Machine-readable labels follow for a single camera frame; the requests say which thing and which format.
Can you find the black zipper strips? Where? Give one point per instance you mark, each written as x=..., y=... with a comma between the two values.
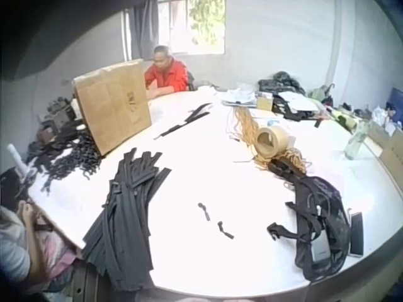
x=189, y=119

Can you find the black zipper pull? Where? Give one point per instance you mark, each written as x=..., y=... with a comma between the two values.
x=204, y=211
x=225, y=231

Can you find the stack of white papers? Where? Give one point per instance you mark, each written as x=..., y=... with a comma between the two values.
x=239, y=97

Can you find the brown tape roll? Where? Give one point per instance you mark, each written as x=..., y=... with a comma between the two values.
x=270, y=140

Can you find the small cardboard box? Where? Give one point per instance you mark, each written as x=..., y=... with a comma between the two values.
x=264, y=102

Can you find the brown cardboard sheet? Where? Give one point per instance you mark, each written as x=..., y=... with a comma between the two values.
x=115, y=104

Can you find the pile of black zippers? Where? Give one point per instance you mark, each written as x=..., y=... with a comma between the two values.
x=126, y=220

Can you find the heap of black bags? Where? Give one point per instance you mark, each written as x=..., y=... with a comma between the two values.
x=280, y=82

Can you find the window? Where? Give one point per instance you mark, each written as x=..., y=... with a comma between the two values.
x=192, y=26

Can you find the grey curtain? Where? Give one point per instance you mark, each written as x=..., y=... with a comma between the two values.
x=141, y=30

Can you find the dark machine parts heap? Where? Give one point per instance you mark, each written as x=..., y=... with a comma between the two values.
x=56, y=119

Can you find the clear plastic bottle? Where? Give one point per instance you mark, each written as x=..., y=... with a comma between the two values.
x=355, y=141

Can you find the cluttered side shelf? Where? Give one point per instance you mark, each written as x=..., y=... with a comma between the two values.
x=362, y=113

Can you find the black smartphone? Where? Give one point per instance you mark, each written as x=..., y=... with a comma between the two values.
x=357, y=233

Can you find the white plastic tube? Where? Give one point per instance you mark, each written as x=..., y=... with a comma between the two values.
x=17, y=158

